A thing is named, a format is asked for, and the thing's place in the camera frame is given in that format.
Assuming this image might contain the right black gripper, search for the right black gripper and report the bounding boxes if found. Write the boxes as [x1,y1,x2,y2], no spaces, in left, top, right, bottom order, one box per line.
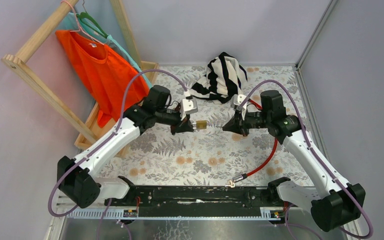
[222,107,271,137]

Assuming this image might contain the brass padlock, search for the brass padlock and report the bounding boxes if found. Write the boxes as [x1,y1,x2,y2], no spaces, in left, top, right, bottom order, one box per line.
[192,120,208,130]

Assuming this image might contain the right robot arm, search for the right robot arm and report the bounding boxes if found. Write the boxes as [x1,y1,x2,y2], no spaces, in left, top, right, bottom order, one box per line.
[222,90,366,232]

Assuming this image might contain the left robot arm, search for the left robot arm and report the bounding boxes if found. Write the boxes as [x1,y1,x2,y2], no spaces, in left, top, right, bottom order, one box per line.
[56,85,198,209]

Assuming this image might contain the floral tablecloth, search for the floral tablecloth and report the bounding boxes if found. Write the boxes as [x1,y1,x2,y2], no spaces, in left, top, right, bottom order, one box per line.
[98,66,314,187]

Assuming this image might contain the black white striped cloth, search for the black white striped cloth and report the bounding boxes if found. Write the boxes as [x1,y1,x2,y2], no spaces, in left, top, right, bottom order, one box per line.
[189,52,248,105]

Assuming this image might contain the orange t-shirt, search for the orange t-shirt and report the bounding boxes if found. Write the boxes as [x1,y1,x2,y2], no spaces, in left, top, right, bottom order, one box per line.
[55,30,149,128]

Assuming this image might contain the wooden clothes rack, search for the wooden clothes rack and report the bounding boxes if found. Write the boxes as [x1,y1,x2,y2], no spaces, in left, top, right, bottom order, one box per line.
[1,0,159,150]

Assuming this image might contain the pink hanger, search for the pink hanger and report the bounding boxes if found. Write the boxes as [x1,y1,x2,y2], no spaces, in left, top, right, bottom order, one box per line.
[60,0,104,45]

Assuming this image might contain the green hanger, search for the green hanger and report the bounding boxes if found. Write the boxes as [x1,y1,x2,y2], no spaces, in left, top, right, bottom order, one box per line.
[76,0,109,39]

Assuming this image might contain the light blue shirt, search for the light blue shirt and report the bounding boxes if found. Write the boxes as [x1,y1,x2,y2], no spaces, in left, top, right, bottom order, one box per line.
[55,12,141,94]

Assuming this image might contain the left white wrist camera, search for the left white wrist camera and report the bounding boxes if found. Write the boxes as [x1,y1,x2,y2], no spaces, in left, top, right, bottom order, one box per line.
[180,90,198,120]

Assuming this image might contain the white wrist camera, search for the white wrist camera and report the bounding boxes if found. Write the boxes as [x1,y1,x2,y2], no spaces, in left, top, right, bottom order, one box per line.
[180,90,198,120]
[230,94,247,120]

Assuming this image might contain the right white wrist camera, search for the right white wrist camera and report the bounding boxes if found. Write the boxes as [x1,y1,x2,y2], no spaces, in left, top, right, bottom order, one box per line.
[230,94,247,120]

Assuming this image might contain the red cable lock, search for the red cable lock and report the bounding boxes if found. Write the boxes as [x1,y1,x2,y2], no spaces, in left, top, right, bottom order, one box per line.
[227,97,279,189]

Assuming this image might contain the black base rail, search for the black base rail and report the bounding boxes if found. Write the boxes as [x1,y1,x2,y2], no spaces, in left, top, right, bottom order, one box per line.
[105,185,288,220]

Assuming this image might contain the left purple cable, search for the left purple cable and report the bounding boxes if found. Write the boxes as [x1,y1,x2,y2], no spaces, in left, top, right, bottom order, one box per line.
[47,69,190,240]

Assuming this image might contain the purple cable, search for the purple cable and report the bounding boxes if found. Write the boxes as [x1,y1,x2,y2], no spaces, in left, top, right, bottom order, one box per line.
[241,79,375,240]
[47,69,190,240]

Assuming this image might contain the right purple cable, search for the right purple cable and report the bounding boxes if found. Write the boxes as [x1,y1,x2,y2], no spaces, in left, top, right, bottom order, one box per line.
[241,79,375,240]

